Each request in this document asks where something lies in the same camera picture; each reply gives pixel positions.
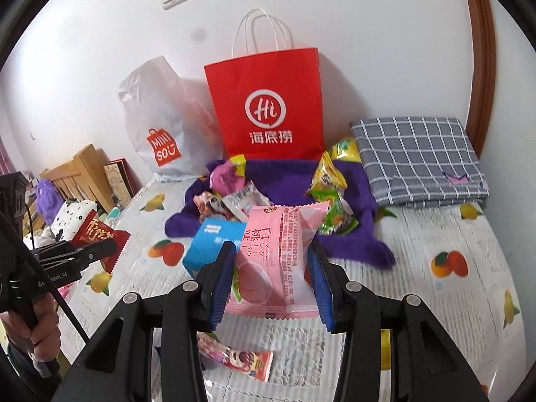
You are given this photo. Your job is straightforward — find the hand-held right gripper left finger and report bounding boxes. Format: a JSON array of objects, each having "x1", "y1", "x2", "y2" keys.
[{"x1": 52, "y1": 241, "x2": 239, "y2": 402}]

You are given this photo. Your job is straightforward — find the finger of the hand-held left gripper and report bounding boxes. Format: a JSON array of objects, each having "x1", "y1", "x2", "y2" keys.
[
  {"x1": 41, "y1": 239, "x2": 117, "y2": 269},
  {"x1": 29, "y1": 240, "x2": 79, "y2": 261}
]

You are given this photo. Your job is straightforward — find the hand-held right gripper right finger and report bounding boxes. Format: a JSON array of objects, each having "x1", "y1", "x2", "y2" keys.
[{"x1": 308, "y1": 243, "x2": 490, "y2": 402}]

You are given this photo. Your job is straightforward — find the pink peach snack packet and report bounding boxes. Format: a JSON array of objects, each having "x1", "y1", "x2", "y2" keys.
[{"x1": 224, "y1": 201, "x2": 331, "y2": 321}]

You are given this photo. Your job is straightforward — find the person's left forearm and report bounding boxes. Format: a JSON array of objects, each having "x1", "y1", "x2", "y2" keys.
[{"x1": 0, "y1": 337, "x2": 57, "y2": 402}]

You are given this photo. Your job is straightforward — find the person's left hand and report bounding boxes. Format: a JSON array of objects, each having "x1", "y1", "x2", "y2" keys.
[{"x1": 0, "y1": 290, "x2": 62, "y2": 349}]

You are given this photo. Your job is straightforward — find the white spotted pillow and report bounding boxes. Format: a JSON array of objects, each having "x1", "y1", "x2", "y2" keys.
[{"x1": 23, "y1": 199, "x2": 99, "y2": 248}]

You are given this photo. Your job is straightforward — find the blue box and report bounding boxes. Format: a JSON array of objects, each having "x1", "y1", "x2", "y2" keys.
[{"x1": 182, "y1": 217, "x2": 248, "y2": 279}]

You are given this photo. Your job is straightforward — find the purple plush toy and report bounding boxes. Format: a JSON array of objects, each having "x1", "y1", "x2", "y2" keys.
[{"x1": 36, "y1": 178, "x2": 63, "y2": 224}]

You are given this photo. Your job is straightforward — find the pink purple snack packet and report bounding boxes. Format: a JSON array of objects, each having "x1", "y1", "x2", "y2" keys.
[{"x1": 196, "y1": 331, "x2": 275, "y2": 382}]

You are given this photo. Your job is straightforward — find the brown framed picture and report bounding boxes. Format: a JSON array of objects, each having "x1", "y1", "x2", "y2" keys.
[{"x1": 103, "y1": 158, "x2": 143, "y2": 208}]

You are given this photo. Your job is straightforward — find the wooden bed headboard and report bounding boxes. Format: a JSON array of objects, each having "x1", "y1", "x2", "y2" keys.
[{"x1": 40, "y1": 143, "x2": 116, "y2": 214}]

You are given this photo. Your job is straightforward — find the red white snack packet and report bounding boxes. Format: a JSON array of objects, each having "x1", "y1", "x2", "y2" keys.
[{"x1": 193, "y1": 190, "x2": 229, "y2": 220}]

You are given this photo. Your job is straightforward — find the yellow green snack packet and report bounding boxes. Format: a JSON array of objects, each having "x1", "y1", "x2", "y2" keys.
[{"x1": 308, "y1": 151, "x2": 348, "y2": 202}]

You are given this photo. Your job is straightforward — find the pink yellow snack packet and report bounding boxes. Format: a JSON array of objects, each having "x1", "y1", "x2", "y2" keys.
[{"x1": 208, "y1": 153, "x2": 248, "y2": 193}]

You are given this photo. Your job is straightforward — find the purple knitted cloth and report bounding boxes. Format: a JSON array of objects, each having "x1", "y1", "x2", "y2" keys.
[{"x1": 164, "y1": 157, "x2": 396, "y2": 271}]

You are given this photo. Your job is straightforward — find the fruit printed bedsheet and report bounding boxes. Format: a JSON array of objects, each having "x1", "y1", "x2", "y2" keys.
[{"x1": 54, "y1": 176, "x2": 526, "y2": 402}]

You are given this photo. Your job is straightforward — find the white plastic bag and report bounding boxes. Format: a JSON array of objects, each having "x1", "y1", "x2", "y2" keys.
[{"x1": 116, "y1": 55, "x2": 224, "y2": 183}]

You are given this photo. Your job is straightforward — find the grey plaid folded cloth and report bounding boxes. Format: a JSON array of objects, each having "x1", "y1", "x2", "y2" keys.
[{"x1": 349, "y1": 115, "x2": 490, "y2": 210}]

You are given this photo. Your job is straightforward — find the red paper bag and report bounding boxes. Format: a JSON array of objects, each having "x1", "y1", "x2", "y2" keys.
[{"x1": 204, "y1": 7, "x2": 325, "y2": 162}]

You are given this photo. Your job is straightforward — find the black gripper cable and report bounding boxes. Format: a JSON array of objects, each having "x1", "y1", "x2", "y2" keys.
[{"x1": 0, "y1": 210, "x2": 91, "y2": 343}]

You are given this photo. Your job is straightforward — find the wooden door frame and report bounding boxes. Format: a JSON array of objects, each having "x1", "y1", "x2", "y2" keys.
[{"x1": 458, "y1": 0, "x2": 497, "y2": 147}]

